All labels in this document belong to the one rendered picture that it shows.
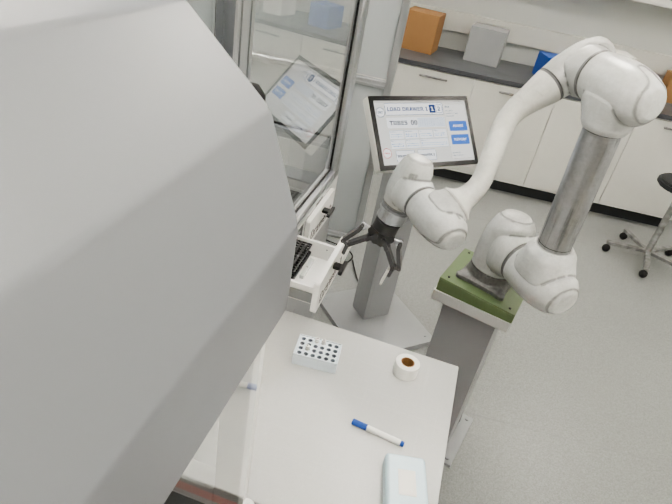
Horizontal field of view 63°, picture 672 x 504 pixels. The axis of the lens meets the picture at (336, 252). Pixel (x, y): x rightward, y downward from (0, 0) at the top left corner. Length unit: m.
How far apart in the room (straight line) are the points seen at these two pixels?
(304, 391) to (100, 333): 1.12
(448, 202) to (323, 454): 0.68
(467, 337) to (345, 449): 0.83
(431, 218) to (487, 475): 1.36
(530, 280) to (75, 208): 1.51
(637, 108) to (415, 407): 0.91
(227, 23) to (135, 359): 0.71
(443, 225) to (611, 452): 1.73
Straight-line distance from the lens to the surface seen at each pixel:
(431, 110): 2.46
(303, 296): 1.63
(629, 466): 2.86
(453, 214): 1.41
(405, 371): 1.56
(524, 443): 2.67
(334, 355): 1.55
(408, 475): 1.33
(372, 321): 2.89
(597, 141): 1.59
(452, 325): 2.06
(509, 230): 1.86
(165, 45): 0.58
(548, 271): 1.74
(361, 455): 1.39
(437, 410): 1.54
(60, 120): 0.45
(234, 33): 1.02
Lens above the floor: 1.85
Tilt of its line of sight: 33 degrees down
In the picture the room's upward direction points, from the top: 11 degrees clockwise
